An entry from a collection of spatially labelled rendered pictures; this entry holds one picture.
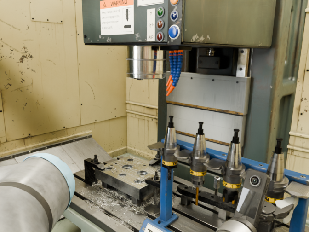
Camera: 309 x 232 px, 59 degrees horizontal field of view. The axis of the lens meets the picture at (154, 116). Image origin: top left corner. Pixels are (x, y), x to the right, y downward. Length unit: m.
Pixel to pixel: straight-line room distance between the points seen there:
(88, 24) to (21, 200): 0.72
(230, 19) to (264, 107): 0.55
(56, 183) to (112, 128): 1.91
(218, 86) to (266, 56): 0.25
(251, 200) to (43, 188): 0.41
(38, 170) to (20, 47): 1.47
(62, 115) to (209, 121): 1.09
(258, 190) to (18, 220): 0.45
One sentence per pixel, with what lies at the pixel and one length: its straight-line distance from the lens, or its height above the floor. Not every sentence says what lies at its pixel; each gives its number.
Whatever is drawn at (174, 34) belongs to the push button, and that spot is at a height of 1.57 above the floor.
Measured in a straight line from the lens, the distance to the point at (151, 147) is 0.92.
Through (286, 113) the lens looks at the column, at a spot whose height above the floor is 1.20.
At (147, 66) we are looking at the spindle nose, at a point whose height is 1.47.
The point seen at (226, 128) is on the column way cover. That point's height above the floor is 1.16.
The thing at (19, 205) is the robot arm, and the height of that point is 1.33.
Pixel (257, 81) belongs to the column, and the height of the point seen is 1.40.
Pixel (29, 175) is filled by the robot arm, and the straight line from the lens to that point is 0.48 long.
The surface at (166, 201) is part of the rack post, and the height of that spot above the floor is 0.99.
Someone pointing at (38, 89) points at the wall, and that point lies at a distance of 1.97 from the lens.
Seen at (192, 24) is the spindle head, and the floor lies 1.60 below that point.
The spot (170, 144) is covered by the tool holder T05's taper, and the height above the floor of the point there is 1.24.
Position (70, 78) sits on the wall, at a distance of 2.08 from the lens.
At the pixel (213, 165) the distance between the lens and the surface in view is 0.80.
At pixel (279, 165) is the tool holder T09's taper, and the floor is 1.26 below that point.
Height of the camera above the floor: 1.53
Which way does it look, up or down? 13 degrees down
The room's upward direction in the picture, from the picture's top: 1 degrees clockwise
